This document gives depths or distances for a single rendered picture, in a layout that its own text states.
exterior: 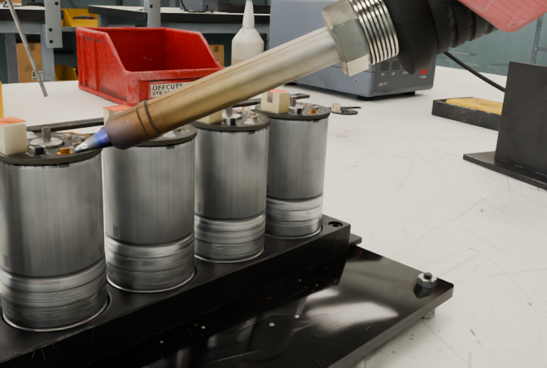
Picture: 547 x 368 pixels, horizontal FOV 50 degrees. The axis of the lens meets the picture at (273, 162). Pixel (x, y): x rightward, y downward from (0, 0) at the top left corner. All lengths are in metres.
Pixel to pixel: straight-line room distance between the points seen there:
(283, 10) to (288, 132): 0.48
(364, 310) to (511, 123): 0.23
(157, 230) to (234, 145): 0.03
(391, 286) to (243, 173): 0.06
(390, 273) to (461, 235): 0.08
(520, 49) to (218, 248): 5.30
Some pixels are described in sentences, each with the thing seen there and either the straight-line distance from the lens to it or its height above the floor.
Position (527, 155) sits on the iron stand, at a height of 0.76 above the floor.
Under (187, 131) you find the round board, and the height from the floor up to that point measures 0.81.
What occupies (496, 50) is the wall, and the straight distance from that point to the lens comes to 5.56.
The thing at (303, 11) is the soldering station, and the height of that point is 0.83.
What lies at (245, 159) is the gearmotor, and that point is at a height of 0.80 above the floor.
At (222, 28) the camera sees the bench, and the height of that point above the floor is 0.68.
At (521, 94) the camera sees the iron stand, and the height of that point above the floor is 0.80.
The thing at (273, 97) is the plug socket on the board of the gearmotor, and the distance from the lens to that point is 0.18.
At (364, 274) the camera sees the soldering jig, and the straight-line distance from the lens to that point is 0.20.
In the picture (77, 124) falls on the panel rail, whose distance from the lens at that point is 0.17.
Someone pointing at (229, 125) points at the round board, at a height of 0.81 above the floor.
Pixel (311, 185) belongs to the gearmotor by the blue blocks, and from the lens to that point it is 0.19.
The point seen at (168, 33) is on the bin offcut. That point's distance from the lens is 0.64.
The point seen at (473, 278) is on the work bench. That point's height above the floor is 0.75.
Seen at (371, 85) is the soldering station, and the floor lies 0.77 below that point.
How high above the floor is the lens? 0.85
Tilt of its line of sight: 16 degrees down
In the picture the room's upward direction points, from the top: 3 degrees clockwise
